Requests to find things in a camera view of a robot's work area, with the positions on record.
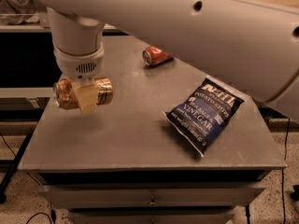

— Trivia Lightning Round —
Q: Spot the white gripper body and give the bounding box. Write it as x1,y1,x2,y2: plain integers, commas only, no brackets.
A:
54,45,104,80

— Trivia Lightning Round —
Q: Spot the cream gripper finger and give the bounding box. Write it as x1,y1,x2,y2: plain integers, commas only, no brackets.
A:
72,78,98,114

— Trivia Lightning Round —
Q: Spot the gold orange soda can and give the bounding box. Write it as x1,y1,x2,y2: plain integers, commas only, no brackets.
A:
53,77,113,110

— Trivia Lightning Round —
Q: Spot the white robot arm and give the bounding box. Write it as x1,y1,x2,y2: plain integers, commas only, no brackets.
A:
37,0,299,120

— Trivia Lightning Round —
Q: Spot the red soda can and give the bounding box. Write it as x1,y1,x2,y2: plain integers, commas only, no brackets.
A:
142,46,172,66

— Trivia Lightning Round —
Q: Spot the grey cloth behind glass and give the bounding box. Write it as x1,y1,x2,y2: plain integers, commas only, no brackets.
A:
0,0,36,25

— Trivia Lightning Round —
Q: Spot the black stand leg left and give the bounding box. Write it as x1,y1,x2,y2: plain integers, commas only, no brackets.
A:
0,133,32,203

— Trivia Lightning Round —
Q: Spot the grey metal drawer cabinet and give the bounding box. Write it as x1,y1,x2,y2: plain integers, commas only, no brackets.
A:
40,182,264,224

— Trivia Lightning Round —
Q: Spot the blue potato chips bag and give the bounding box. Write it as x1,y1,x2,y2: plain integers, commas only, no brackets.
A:
164,78,244,156

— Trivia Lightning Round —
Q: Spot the black cable bottom left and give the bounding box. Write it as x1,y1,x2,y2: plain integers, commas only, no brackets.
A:
24,203,57,224

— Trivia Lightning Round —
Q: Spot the black cable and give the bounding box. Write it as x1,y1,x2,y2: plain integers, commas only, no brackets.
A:
24,203,57,224
280,119,292,224

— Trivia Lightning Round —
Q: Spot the black cable right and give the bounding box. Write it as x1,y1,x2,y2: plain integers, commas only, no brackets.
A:
280,119,292,224

